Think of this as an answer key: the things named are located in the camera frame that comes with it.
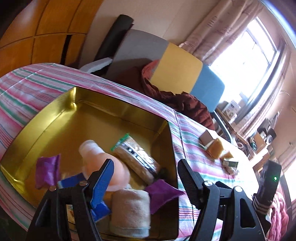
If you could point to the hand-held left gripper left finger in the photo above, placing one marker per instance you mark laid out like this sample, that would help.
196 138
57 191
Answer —
101 185

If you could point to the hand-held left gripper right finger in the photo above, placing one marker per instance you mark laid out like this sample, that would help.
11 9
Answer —
187 183

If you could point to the blue packet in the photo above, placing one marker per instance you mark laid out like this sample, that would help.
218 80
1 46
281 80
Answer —
69 180

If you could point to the pink plastic bottle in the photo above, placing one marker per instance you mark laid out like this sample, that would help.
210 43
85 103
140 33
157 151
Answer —
92 150

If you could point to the beige towel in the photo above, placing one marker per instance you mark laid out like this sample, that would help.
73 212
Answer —
129 208

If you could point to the green-topped snack packet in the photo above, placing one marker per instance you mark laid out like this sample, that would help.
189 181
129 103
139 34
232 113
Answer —
136 160

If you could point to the large yellow sponge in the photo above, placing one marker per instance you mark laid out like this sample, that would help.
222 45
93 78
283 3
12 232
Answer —
215 148

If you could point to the small yellow sponge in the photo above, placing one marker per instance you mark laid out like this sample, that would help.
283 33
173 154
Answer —
227 157

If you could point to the small cardboard box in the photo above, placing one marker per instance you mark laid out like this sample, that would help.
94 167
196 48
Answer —
206 137

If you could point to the purple packet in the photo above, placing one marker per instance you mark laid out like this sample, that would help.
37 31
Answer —
47 170

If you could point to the gold metal tin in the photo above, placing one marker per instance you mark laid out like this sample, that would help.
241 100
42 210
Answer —
104 120

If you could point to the pink quilt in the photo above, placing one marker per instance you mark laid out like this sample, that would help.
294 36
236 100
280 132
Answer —
281 217

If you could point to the brown cardboard box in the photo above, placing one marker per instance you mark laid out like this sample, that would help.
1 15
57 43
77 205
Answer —
259 141

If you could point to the black speaker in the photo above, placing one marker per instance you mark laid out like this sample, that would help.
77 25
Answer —
268 135

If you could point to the maroon puffer jacket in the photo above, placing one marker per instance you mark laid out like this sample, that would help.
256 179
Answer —
185 104

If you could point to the white box with blue print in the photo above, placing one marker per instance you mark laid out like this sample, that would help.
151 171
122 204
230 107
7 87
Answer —
232 109

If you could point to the patterned curtain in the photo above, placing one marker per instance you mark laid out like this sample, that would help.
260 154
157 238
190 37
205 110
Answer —
219 30
268 92

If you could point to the grey yellow blue armchair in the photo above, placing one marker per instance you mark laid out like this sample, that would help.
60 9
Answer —
178 67

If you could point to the striped tablecloth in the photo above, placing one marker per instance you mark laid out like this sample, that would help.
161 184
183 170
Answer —
23 92

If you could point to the window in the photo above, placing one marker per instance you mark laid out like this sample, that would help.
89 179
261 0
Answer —
249 58

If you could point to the black rolled mat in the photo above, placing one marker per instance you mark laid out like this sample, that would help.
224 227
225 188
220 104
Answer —
115 37

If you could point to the wooden wardrobe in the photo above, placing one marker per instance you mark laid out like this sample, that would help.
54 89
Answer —
46 18

